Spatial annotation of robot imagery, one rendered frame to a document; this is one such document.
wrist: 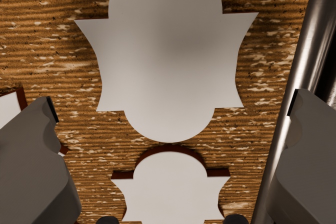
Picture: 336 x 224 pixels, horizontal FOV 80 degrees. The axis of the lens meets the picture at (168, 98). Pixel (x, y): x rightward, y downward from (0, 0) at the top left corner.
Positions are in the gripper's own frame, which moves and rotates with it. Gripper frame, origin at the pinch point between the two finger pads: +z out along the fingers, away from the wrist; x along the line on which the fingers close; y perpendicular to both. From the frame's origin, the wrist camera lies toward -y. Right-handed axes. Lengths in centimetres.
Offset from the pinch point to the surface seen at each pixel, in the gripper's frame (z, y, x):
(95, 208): 2.7, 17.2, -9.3
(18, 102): 2.7, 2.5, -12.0
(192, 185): 2.0, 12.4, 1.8
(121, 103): 2.5, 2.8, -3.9
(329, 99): 5.6, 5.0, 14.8
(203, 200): 1.9, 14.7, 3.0
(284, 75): 3.5, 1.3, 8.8
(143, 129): 2.4, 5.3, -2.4
